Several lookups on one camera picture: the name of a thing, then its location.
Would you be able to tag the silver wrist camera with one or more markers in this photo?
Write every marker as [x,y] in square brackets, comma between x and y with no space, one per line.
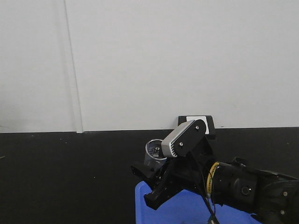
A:
[183,138]

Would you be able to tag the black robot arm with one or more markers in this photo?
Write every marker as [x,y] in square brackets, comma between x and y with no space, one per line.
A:
[269,197]

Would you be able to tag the clear glass beaker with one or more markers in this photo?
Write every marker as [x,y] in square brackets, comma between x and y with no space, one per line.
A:
[154,157]

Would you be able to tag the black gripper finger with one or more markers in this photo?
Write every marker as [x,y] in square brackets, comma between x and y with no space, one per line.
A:
[161,192]
[148,174]

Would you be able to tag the black socket mounting box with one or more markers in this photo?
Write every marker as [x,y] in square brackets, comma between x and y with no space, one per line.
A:
[212,131]

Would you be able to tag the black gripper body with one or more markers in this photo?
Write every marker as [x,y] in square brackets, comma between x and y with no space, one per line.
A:
[192,169]

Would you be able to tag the blue plastic tray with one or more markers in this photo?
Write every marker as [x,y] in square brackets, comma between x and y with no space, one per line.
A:
[184,208]

